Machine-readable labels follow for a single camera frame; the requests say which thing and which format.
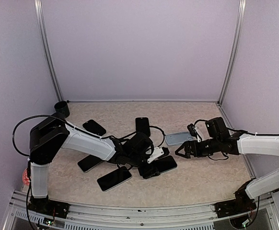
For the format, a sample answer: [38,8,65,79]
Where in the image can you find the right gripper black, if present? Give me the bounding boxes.
[175,136,221,158]

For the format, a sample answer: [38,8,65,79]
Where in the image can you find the light blue phone case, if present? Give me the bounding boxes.
[165,132,193,146]

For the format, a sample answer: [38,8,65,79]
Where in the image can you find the black phone teal edge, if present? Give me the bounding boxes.
[154,156,177,174]

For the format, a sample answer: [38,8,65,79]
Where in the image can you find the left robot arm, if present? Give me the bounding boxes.
[29,116,160,213]

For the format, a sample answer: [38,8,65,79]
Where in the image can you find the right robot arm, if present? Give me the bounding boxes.
[175,117,279,213]

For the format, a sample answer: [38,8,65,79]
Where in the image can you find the black phone lower middle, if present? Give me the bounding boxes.
[97,166,132,192]

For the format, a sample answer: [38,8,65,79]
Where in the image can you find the black phone case middle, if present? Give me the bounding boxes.
[135,117,151,137]

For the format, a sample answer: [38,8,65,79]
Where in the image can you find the black phone case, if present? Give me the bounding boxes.
[82,119,106,136]
[135,117,151,137]

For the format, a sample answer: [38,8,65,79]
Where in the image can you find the black phone upper left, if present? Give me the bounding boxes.
[77,155,103,173]

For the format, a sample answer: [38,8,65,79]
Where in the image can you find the black phone case left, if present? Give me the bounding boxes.
[82,119,106,136]

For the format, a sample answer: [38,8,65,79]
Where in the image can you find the dark green mug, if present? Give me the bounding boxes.
[54,101,70,118]

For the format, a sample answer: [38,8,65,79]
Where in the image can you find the red patterned round coaster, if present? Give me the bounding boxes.
[22,169,30,186]

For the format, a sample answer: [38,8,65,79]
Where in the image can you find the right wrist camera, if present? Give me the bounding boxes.
[187,124,204,142]

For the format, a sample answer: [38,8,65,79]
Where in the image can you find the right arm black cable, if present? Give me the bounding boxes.
[193,118,279,137]

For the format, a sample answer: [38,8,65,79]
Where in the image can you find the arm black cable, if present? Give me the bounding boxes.
[193,118,279,137]
[12,115,166,156]

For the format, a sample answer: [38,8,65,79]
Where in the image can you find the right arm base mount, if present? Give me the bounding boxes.
[214,190,257,218]

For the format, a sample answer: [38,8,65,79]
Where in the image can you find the front aluminium rail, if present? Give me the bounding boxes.
[1,191,279,230]

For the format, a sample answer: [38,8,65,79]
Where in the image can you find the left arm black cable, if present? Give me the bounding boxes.
[12,115,166,156]

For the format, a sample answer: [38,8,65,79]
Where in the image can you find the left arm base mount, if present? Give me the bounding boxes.
[28,197,70,219]

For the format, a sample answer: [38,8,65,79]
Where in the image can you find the right aluminium frame post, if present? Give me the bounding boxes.
[218,0,246,107]

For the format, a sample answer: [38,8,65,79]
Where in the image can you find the aluminium frame post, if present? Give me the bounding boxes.
[218,0,246,107]
[34,0,64,102]

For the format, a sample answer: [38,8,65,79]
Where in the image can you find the left aluminium frame post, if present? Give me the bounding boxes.
[34,0,64,102]

